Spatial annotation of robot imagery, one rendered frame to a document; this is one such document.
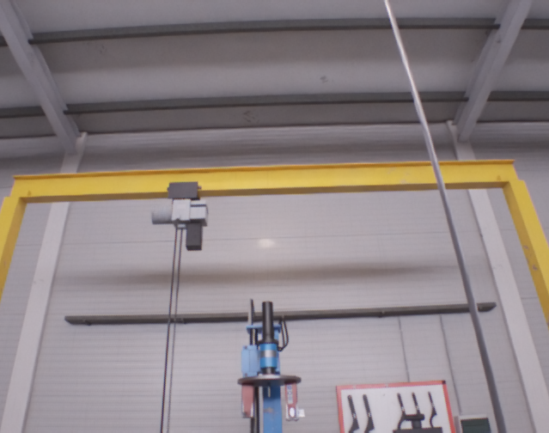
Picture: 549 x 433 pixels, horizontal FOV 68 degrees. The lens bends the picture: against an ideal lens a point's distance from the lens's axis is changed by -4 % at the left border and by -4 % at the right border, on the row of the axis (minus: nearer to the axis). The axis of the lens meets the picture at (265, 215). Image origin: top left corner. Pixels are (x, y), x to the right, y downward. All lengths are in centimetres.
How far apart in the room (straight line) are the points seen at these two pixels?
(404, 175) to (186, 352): 374
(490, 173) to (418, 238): 242
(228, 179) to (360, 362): 321
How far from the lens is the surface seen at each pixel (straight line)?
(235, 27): 655
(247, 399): 396
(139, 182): 451
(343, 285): 640
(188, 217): 405
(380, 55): 728
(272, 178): 432
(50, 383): 674
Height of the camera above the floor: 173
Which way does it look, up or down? 29 degrees up
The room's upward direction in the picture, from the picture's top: 2 degrees counter-clockwise
